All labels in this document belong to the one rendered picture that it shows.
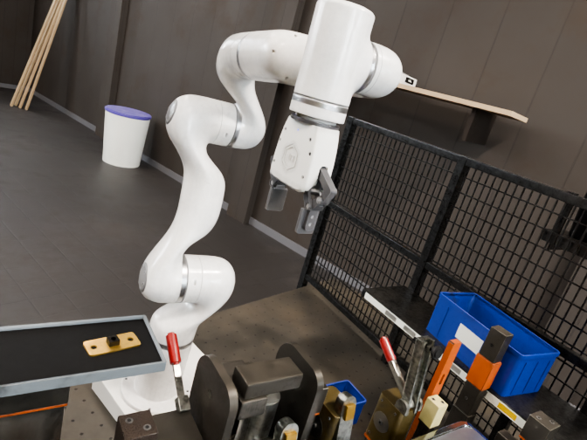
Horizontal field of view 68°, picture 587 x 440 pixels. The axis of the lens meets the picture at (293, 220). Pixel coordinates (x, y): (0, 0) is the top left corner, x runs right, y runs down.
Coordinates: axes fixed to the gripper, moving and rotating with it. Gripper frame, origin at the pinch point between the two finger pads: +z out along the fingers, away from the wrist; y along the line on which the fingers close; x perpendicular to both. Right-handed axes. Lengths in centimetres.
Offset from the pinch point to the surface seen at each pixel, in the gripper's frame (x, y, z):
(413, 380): 34.7, 11.1, 31.3
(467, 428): 54, 17, 44
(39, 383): -32.5, -2.4, 27.9
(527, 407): 74, 20, 41
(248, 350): 40, -55, 74
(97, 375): -25.0, -2.3, 28.0
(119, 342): -20.7, -8.4, 27.2
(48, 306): -3, -200, 143
